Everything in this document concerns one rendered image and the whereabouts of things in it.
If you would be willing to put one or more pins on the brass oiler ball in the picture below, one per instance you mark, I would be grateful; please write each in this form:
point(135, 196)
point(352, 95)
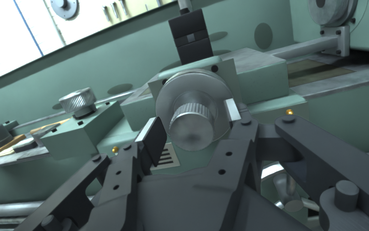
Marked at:
point(115, 149)
point(289, 111)

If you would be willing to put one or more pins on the grey knurled dial knob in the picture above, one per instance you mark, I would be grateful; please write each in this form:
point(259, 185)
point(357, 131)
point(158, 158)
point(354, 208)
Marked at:
point(191, 129)

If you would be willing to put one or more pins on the grey knurled clamp knob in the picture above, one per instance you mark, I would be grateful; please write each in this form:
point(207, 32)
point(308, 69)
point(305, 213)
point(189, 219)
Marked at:
point(78, 99)

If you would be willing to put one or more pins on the green clamp block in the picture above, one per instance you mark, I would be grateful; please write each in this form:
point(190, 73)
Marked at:
point(75, 135)

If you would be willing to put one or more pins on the grey round wall disc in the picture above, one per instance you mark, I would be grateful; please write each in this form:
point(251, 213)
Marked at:
point(65, 7)

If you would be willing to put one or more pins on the green cross slide block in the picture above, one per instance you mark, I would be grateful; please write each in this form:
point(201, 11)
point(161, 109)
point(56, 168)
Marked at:
point(259, 83)

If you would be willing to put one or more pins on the grey feed rod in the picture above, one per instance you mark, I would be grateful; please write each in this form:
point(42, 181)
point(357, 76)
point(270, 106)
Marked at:
point(17, 208)

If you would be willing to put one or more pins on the grey striped nameplate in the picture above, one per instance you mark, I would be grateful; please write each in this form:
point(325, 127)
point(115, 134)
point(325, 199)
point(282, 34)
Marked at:
point(171, 158)

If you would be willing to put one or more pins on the grey cross-slide dial disc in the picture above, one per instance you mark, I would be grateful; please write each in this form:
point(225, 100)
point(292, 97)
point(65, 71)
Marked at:
point(164, 101)

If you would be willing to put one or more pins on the grey bolted bracket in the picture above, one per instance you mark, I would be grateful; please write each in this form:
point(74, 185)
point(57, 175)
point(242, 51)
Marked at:
point(343, 40)

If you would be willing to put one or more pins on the green lathe body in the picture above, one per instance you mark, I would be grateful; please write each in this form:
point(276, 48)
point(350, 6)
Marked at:
point(115, 66)

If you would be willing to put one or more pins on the grey tool post rod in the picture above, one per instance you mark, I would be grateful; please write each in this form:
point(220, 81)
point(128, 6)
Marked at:
point(184, 4)

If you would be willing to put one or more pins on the black tool post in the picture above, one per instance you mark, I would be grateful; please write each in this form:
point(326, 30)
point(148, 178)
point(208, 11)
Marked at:
point(191, 52)

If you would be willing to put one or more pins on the cream tool board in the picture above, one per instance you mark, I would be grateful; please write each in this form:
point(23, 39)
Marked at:
point(92, 26)

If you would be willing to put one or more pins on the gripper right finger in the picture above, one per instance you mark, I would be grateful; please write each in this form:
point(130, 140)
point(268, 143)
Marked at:
point(325, 155)

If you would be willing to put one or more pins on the grey round pulley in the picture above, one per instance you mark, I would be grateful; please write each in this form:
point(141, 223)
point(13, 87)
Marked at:
point(331, 13)

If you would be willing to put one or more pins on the grey round bar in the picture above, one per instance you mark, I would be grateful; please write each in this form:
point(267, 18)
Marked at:
point(302, 47)

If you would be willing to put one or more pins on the grey flat tray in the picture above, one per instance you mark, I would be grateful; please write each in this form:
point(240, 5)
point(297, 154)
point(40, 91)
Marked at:
point(26, 157)

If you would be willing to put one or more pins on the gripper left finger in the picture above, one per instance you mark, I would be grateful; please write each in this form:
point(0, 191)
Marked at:
point(121, 184)

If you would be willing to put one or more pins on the grey toolbit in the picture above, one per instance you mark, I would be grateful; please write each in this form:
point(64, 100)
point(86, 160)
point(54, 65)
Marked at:
point(190, 37)

